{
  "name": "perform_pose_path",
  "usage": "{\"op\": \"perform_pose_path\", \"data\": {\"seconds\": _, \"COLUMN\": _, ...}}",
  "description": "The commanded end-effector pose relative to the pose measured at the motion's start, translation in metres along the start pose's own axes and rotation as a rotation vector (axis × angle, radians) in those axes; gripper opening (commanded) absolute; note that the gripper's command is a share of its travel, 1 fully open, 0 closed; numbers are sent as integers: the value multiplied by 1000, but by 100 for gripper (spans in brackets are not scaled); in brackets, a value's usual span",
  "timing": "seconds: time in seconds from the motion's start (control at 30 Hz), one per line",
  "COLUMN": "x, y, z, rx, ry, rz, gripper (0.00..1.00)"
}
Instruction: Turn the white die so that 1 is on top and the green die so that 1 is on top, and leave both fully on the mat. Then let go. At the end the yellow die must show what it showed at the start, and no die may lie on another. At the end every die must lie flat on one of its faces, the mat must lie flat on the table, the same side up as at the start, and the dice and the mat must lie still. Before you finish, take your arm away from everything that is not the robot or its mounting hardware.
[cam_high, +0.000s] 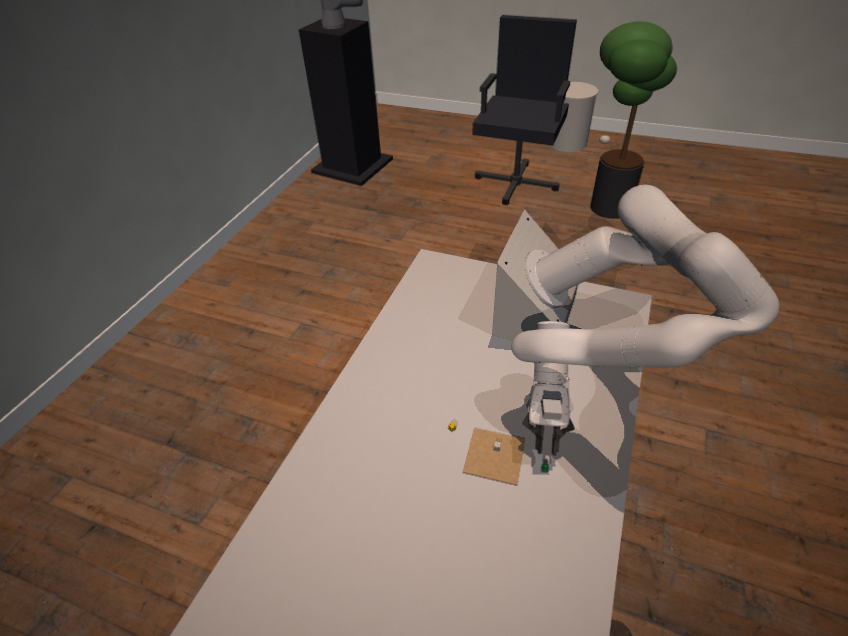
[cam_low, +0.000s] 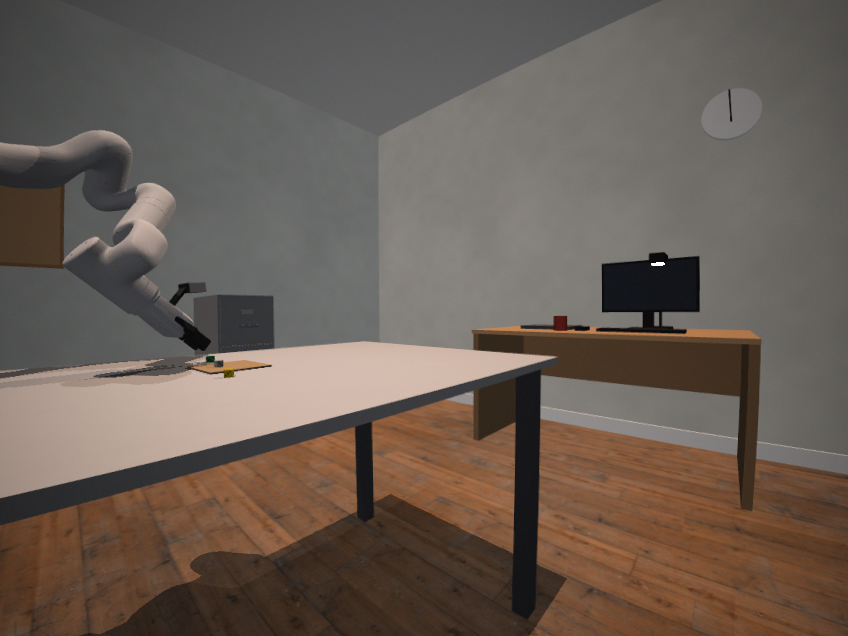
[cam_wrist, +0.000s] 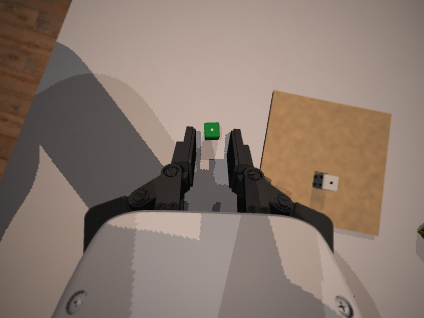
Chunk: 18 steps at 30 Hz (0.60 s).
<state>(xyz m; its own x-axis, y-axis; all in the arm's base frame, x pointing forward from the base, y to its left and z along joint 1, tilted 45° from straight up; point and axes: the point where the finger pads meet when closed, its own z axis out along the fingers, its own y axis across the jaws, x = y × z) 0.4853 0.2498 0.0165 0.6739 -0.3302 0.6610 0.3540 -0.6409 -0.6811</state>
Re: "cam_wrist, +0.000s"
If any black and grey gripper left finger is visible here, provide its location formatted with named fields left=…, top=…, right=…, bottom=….
left=83, top=126, right=196, bottom=254

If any white die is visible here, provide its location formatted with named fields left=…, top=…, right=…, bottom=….
left=313, top=174, right=339, bottom=192

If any yellow die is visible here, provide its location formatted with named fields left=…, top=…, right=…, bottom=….
left=418, top=226, right=424, bottom=238

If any tan cork mat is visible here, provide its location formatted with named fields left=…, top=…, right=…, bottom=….
left=260, top=90, right=392, bottom=236

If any green die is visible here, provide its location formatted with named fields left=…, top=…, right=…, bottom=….
left=204, top=122, right=220, bottom=140

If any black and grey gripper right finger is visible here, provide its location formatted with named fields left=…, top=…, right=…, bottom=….
left=227, top=129, right=334, bottom=255

